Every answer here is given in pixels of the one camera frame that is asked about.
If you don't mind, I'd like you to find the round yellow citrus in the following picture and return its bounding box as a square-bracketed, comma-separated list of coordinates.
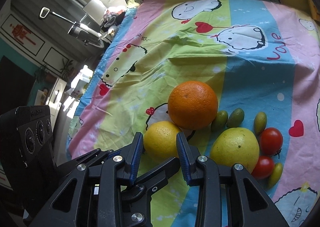
[143, 121, 182, 159]

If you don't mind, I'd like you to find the white cabinet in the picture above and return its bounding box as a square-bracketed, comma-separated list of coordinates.
[46, 77, 67, 118]

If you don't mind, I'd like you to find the small green kumquat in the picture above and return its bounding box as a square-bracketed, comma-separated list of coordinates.
[253, 112, 268, 135]
[267, 162, 283, 189]
[226, 108, 245, 128]
[211, 110, 229, 132]

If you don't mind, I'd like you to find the cartoon printed striped bed sheet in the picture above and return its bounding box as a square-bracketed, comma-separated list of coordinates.
[65, 0, 320, 227]

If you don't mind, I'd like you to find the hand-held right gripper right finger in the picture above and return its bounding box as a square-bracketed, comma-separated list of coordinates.
[176, 132, 290, 227]

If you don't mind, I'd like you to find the potted green plant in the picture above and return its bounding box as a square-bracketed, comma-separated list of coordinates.
[34, 64, 51, 84]
[59, 59, 76, 78]

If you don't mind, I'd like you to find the empty white wall frame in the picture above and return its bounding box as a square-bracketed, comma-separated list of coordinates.
[42, 47, 68, 73]

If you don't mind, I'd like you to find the large yellow-green citrus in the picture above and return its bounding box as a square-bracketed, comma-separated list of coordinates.
[209, 127, 260, 174]

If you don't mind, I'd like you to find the white lampshade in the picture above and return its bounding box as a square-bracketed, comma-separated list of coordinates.
[84, 0, 106, 18]

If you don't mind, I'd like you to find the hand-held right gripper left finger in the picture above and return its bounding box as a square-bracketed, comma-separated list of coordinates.
[29, 132, 144, 227]

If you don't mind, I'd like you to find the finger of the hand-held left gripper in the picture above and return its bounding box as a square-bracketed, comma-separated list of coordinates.
[121, 156, 181, 227]
[58, 149, 125, 167]

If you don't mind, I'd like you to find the framed red figure picture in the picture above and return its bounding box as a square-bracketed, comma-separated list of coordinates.
[0, 13, 46, 57]

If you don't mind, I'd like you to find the large orange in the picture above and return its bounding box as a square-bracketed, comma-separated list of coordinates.
[167, 81, 219, 130]

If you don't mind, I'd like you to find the black television screen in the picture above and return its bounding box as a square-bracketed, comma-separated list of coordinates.
[0, 56, 36, 115]

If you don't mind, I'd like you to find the pile of dark clothes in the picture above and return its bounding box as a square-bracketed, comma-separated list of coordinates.
[101, 7, 128, 35]

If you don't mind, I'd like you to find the red tomato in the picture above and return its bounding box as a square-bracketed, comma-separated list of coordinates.
[251, 156, 275, 180]
[259, 127, 283, 156]

